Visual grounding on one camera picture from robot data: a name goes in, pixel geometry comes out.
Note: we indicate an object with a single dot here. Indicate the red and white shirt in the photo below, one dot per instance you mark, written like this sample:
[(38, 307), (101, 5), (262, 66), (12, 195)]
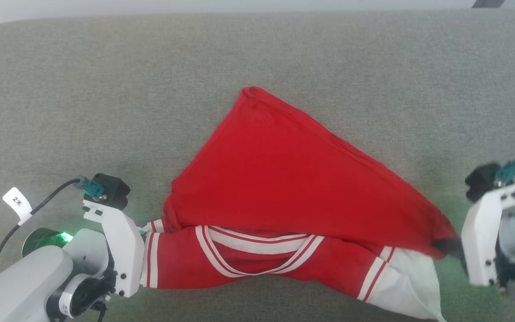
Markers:
[(284, 179)]

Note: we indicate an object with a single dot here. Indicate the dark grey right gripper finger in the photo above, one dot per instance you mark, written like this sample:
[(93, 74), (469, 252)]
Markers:
[(449, 248)]

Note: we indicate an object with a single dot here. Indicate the grey fabric sofa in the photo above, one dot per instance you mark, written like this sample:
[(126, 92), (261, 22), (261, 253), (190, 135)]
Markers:
[(105, 89)]

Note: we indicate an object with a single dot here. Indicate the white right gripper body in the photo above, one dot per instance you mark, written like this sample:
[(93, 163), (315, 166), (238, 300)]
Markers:
[(481, 241)]

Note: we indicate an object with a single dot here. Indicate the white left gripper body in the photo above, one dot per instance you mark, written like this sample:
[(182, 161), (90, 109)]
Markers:
[(125, 250)]

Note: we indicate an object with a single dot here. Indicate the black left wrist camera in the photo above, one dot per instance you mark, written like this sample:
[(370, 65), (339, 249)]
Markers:
[(114, 190)]

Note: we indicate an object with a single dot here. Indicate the grey metal pole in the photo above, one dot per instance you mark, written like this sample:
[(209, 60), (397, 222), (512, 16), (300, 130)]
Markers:
[(487, 3)]

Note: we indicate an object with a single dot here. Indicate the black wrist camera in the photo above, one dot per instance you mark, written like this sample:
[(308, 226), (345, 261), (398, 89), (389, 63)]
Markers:
[(114, 190), (481, 179)]

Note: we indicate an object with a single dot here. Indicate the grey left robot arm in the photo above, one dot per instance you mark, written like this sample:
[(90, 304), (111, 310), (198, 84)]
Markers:
[(20, 281)]

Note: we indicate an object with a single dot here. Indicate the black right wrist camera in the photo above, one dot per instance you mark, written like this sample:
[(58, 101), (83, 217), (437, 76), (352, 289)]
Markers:
[(481, 179)]

